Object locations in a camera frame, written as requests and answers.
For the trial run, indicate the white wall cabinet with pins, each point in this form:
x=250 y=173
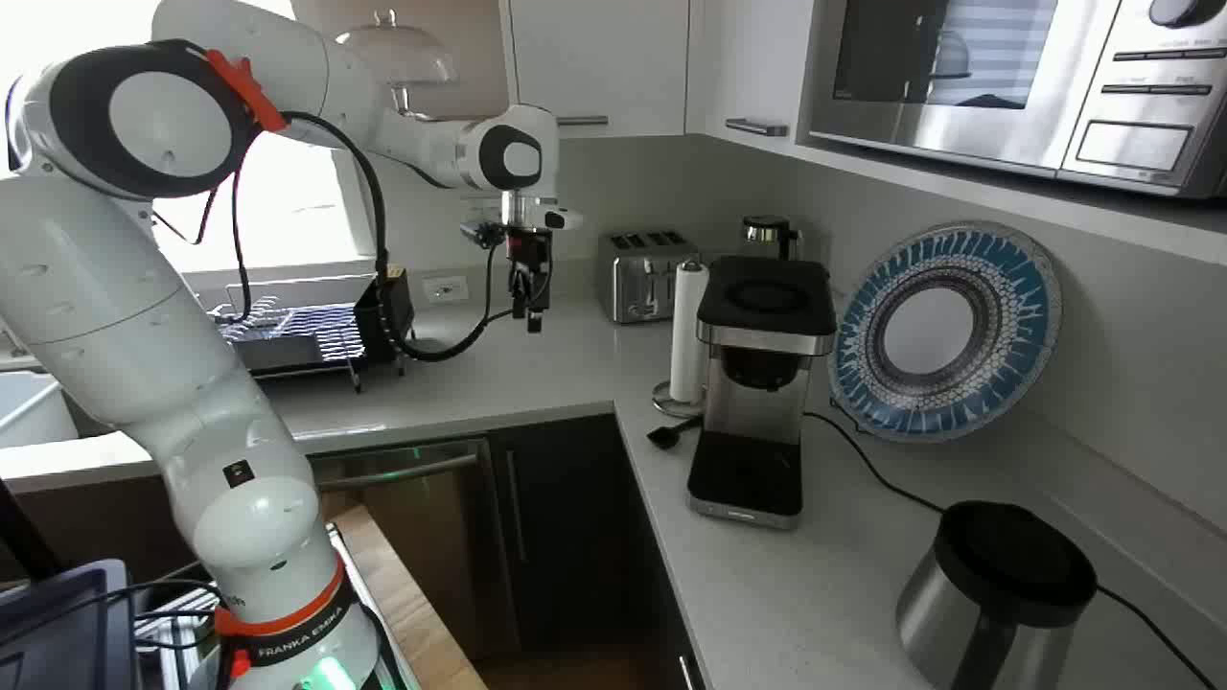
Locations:
x=594 y=62
x=750 y=62

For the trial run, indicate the bright window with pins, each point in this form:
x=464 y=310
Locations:
x=306 y=216

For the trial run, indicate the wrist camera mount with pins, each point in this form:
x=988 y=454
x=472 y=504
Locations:
x=552 y=221

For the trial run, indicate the dark base cabinet with drawers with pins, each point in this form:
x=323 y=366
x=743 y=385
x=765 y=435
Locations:
x=657 y=578

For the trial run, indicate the black power plug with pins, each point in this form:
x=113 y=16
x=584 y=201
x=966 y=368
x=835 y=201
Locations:
x=668 y=435

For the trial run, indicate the blue white decorative plate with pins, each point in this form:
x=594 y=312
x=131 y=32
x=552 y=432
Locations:
x=944 y=336

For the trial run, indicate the black dish drying rack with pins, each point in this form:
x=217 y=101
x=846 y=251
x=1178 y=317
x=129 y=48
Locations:
x=291 y=339

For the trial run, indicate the white container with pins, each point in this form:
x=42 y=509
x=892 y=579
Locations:
x=30 y=409

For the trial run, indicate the white wall outlet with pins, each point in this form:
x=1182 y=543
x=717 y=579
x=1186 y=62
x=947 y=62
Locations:
x=446 y=290

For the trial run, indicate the small black box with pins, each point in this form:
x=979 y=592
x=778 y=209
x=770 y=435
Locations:
x=383 y=317

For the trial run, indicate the steel dishwasher front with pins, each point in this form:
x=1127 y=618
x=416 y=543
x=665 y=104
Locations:
x=425 y=538

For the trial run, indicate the steel electric kettle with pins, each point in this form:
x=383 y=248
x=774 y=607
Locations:
x=766 y=241

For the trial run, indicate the wooden cart top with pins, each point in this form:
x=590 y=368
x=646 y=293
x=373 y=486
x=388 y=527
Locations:
x=407 y=616

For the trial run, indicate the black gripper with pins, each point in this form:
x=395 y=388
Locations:
x=529 y=270

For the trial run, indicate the stainless steel microwave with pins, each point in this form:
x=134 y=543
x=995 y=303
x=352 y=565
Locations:
x=1011 y=80

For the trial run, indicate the white paper towel roll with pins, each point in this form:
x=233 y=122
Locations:
x=687 y=331

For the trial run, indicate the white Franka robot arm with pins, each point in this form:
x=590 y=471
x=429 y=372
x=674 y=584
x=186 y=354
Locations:
x=99 y=293

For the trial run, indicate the steel thermal carafe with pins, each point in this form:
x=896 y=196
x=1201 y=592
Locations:
x=991 y=601

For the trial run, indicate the stainless steel toaster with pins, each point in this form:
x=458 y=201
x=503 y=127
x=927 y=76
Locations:
x=640 y=278

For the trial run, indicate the glass cake stand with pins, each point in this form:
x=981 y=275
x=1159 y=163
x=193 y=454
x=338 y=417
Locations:
x=398 y=59

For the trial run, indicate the dark base cabinet door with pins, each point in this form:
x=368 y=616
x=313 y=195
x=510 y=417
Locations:
x=562 y=538

